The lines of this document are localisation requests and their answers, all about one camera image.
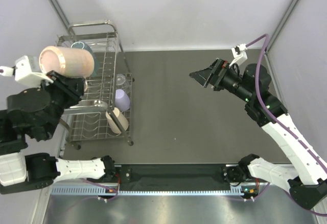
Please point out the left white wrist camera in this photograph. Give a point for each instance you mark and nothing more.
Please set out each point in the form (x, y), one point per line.
(26, 71)

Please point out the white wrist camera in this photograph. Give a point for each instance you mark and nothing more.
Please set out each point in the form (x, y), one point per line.
(239, 54)
(26, 71)

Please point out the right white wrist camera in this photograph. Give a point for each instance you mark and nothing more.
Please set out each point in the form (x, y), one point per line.
(239, 54)

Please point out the lavender plastic cup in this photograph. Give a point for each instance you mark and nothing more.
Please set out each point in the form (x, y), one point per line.
(122, 100)

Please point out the steel dish rack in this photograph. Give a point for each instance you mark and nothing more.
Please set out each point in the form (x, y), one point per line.
(87, 120)

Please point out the clear glass cup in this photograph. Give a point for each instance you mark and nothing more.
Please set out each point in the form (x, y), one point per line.
(122, 82)

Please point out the beige plastic cup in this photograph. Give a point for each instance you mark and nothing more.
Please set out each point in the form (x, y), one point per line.
(121, 119)

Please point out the teal ceramic mug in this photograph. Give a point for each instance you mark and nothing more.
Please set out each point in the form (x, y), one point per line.
(84, 46)

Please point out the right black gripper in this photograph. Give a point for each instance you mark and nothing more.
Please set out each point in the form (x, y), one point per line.
(205, 76)

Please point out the pink mug lavender inside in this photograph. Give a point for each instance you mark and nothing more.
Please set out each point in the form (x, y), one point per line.
(69, 62)

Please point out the grey slotted cable duct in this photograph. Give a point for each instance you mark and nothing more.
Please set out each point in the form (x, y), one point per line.
(88, 190)

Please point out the right aluminium frame post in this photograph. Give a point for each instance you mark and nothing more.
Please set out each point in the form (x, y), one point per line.
(291, 6)

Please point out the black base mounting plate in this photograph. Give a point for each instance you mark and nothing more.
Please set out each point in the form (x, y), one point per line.
(175, 177)

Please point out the left aluminium frame post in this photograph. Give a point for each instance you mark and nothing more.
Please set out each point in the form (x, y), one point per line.
(61, 15)

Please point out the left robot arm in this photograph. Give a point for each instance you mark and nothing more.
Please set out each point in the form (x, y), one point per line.
(36, 112)

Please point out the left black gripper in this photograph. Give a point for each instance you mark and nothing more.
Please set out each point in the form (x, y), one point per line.
(73, 87)

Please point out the aluminium frame post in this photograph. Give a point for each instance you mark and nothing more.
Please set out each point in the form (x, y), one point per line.
(61, 15)
(291, 6)

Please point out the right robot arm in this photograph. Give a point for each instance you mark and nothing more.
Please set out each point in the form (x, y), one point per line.
(305, 182)

